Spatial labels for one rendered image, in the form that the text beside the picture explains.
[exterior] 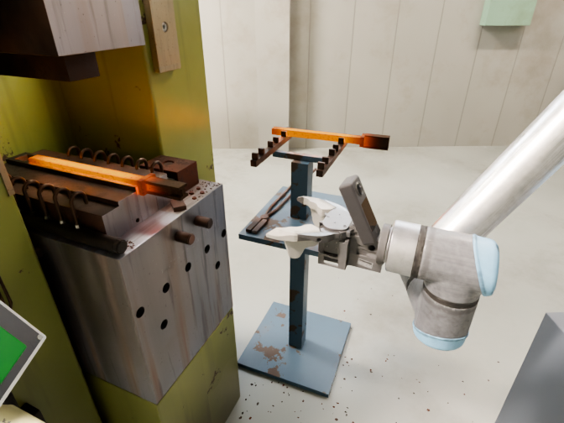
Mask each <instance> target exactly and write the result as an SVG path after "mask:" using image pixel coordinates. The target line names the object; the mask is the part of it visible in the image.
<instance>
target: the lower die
mask: <svg viewBox="0 0 564 423"><path fill-rule="evenodd" d="M26 154H29V155H33V156H35V155H37V154H40V155H44V156H48V157H52V158H57V159H64V160H69V161H73V162H77V163H82V164H86V165H94V166H98V167H102V168H106V169H110V170H118V171H122V172H127V173H131V174H135V175H143V176H146V175H148V174H150V170H146V169H140V168H138V170H136V169H135V167H132V166H127V165H124V167H121V165H120V164H115V163H110V164H107V162H106V161H101V160H97V161H95V162H94V161H93V159H89V158H85V157H83V159H80V156H75V155H70V156H67V154H63V153H59V152H55V151H49V150H45V149H42V150H40V151H37V152H34V153H32V154H31V153H26V152H25V153H22V154H18V155H15V156H13V157H10V158H7V159H5V160H6V162H7V163H5V164H4V165H5V167H6V170H7V172H8V174H10V175H11V176H12V177H15V176H20V177H23V178H24V179H25V180H26V181H28V180H37V181H38V182H39V183H40V185H43V184H45V183H49V184H51V185H53V186H54V187H55V189H58V188H60V187H66V188H68V189H69V190H70V193H71V194H73V193H74V192H75V191H83V192H85V193H86V196H87V200H88V202H89V203H88V204H85V203H84V200H83V197H82V196H81V195H78V196H76V197H75V198H74V206H75V209H76V214H77V216H78V219H79V222H80V224H81V227H83V228H85V229H89V230H92V231H95V232H100V233H104V234H106V235H110V236H113V237H116V238H119V237H121V236H122V235H123V234H124V233H126V232H128V231H129V230H131V229H132V228H134V227H135V226H137V225H138V224H139V223H141V222H142V221H144V220H145V219H147V218H148V217H150V216H152V215H153V214H155V213H156V212H157V211H158V210H160V209H161V208H163V207H164V206H166V205H168V204H169V203H170V200H171V199H170V198H165V197H162V196H155V195H150V194H147V195H145V196H141V195H140V194H139V193H138V186H137V185H132V184H129V183H124V182H120V181H116V180H109V179H105V178H101V177H97V176H93V175H86V174H82V173H77V172H74V171H69V170H63V169H58V168H55V167H50V166H46V165H42V164H35V163H31V162H27V161H22V160H19V159H16V158H18V157H21V156H24V155H26ZM14 183H15V185H13V188H14V191H15V196H16V198H17V200H18V204H19V206H21V209H22V211H24V212H29V208H28V206H27V203H26V200H25V199H24V194H23V192H22V187H23V183H22V181H21V180H16V181H14ZM28 187H29V188H28V189H27V193H28V195H29V199H30V201H31V204H32V207H33V209H34V211H35V213H36V215H39V216H42V217H43V216H44V213H43V210H42V208H41V205H40V203H39V198H38V197H37V190H38V188H37V186H36V184H29V185H28ZM41 194H42V197H43V200H44V203H45V206H46V209H47V212H48V214H50V219H54V220H56V221H59V220H60V219H59V216H58V213H57V211H56V209H55V204H54V202H53V193H52V190H51V189H50V188H49V187H45V188H44V189H43V192H41ZM57 200H58V202H59V205H60V209H61V212H62V215H63V218H64V219H65V222H66V223H68V224H71V225H74V226H75V220H74V217H73V215H72V212H71V208H70V204H69V199H68V196H67V194H66V192H65V191H61V192H59V194H58V196H57ZM137 218H139V222H136V219H137Z"/></svg>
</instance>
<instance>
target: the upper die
mask: <svg viewBox="0 0 564 423"><path fill-rule="evenodd" d="M142 45H145V40H144V31H143V25H142V20H141V15H140V10H139V5H138V0H0V53H11V54H23V55H47V56H66V55H78V54H84V53H91V52H97V51H104V50H115V49H122V48H128V47H135V46H142Z"/></svg>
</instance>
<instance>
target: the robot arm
mask: <svg viewBox="0 0 564 423"><path fill-rule="evenodd" d="M563 165H564V90H563V91H562V92H561V93H560V94H559V95H558V96H557V97H556V98H555V99H554V100H553V101H552V102H551V103H550V104H549V105H548V107H547V108H546V109H545V110H544V111H543V112H542V113H541V114H540V115H539V116H538V117H537V118H536V119H535V120H534V121H533V122H532V123H531V124H530V125H529V126H528V127H527V128H526V129H525V130H524V131H523V132H522V133H521V134H520V135H519V136H518V138H517V139H516V140H515V141H514V142H513V143H512V144H511V145H510V146H509V147H508V148H507V149H506V150H505V151H504V152H503V153H502V154H501V155H500V156H499V157H498V158H497V159H496V160H495V161H494V162H493V163H492V164H491V165H490V166H489V167H488V168H487V169H486V170H485V171H484V172H483V173H482V174H481V175H480V176H479V177H478V178H477V179H476V180H475V181H474V182H473V183H472V184H471V185H470V186H469V187H468V188H467V189H466V190H465V191H464V192H463V193H462V194H461V195H460V196H459V197H458V199H457V200H456V201H455V202H454V203H453V204H452V205H451V206H450V207H449V208H448V209H447V210H446V211H445V212H444V213H443V214H442V215H441V216H440V217H439V218H438V219H437V220H436V221H435V222H434V223H433V224H432V225H431V226H430V227H429V226H424V225H421V224H416V223H412V222H404V221H400V220H396V221H394V225H393V226H392V224H388V223H384V225H383V228H382V231H381V232H380V228H379V225H378V222H377V220H376V218H375V215H374V214H373V210H372V207H371V206H370V203H369V201H368V198H367V195H366V193H365V190H364V188H363V185H362V183H361V180H360V179H359V176H358V175H352V176H348V177H347V178H346V179H345V180H344V181H343V182H342V183H341V184H340V186H339V191H340V192H341V195H342V198H343V200H344V202H345V205H346V207H347V209H346V208H345V207H343V206H341V205H339V204H337V203H334V202H331V201H327V200H322V199H318V198H315V197H309V196H300V197H298V198H297V201H299V202H300V203H302V204H304V205H307V206H308V207H309V208H310V209H311V215H312V220H313V223H314V224H315V226H314V225H311V224H308V225H303V226H301V227H276V228H274V229H273V230H271V231H269V232H267V233H266V237H267V238H272V239H276V240H282V241H284V242H285V246H286V249H287V252H288V255H289V256H290V258H292V259H297V258H299V257H300V256H301V255H302V253H303V251H304V249H305V248H308V247H314V246H316V245H317V244H318V243H319V245H318V252H319V253H318V263H319V264H324V265H326V266H330V267H333V268H337V269H343V270H346V267H347V266H348V265H351V266H354V267H358V268H361V269H367V270H371V271H374V272H378V273H381V269H382V265H383V264H384V263H385V266H384V268H385V270H386V271H388V272H392V273H396V274H399V275H400V277H401V279H402V281H403V284H404V286H405V289H406V291H407V295H408V297H409V299H410V303H411V304H412V307H413V309H414V312H415V319H414V320H413V323H412V324H413V331H414V334H415V335H416V337H417V338H418V339H419V340H420V341H421V342H422V343H424V344H425V345H426V346H428V347H431V348H434V349H436V350H441V351H452V350H456V349H458V348H460V347H461V346H462V345H463V343H464V342H465V340H466V338H467V337H468V335H469V328H470V326H471V323H472V320H473V317H474V314H475V311H476V309H477V306H478V302H479V298H480V296H481V295H483V296H491V295H492V294H493V293H494V291H495V288H496V284H497V280H498V275H499V246H498V244H497V243H496V242H495V241H494V240H493V239H490V238H486V237H487V236H488V235H489V234H490V233H491V232H492V231H493V230H494V229H495V228H496V227H497V226H498V225H499V224H500V223H501V222H502V221H503V220H504V219H505V218H506V217H507V216H508V215H510V214H511V213H512V212H513V211H514V210H515V209H516V208H517V207H518V206H519V205H520V204H522V203H523V202H524V201H525V200H526V199H527V198H528V197H529V196H530V195H531V194H532V193H534V192H535V191H536V190H537V189H538V188H539V187H540V186H541V185H542V184H543V183H544V182H546V181H547V180H548V179H549V178H550V177H551V176H552V175H553V174H554V173H555V172H556V171H558V170H559V169H560V168H561V167H562V166H563ZM324 260H326V261H330V262H333V263H337V264H338V265H334V264H328V263H324Z"/></svg>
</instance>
